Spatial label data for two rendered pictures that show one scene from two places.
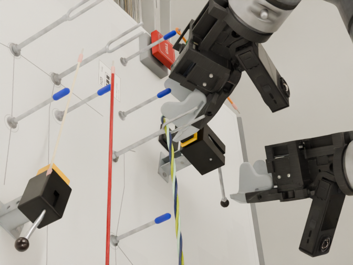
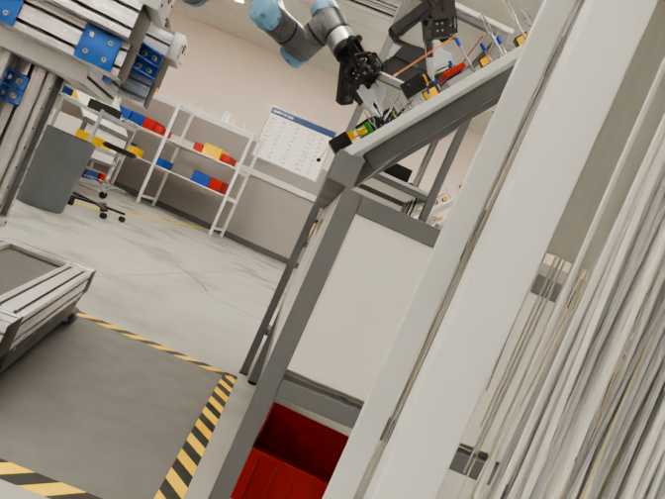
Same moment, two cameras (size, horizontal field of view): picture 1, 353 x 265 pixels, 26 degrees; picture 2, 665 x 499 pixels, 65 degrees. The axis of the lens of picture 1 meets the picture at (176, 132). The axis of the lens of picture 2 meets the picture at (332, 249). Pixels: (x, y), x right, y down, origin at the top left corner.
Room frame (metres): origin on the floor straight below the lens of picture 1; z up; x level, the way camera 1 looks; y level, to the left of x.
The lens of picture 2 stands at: (1.97, -0.05, 0.69)
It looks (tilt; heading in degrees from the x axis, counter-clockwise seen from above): 1 degrees down; 180
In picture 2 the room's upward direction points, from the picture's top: 24 degrees clockwise
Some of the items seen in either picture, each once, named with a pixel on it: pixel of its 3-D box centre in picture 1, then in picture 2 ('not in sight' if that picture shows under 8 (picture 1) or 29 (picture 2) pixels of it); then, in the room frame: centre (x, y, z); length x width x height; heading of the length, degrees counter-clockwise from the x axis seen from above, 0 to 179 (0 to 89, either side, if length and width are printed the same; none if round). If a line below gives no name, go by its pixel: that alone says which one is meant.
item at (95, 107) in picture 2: not in sight; (90, 148); (-4.24, -3.23, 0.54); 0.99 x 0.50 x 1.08; 177
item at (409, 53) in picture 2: not in sight; (413, 75); (-0.49, -0.05, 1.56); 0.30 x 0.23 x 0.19; 96
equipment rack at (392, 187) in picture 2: not in sight; (367, 204); (-0.59, 0.00, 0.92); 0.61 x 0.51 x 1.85; 4
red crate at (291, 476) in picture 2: not in sight; (297, 463); (0.50, 0.10, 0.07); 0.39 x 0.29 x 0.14; 177
